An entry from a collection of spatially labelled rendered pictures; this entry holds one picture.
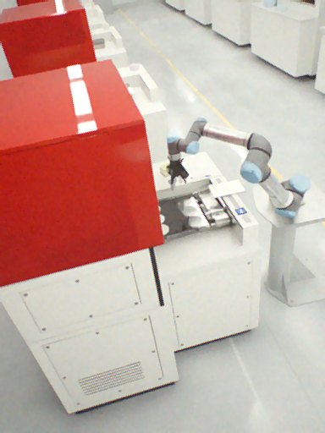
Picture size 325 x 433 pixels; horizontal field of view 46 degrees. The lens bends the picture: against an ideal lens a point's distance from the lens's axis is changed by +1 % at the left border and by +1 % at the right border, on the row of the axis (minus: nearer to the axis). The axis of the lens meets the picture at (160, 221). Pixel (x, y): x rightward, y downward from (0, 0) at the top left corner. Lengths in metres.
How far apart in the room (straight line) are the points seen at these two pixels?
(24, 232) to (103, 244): 0.32
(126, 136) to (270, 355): 1.89
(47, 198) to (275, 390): 1.85
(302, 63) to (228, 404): 5.39
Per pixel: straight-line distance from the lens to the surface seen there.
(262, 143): 2.03
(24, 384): 2.96
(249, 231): 2.18
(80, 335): 2.02
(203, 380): 2.66
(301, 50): 6.71
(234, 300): 2.46
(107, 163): 1.40
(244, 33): 8.66
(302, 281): 3.18
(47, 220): 1.52
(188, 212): 2.36
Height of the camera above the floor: 2.35
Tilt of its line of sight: 39 degrees down
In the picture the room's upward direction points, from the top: 9 degrees counter-clockwise
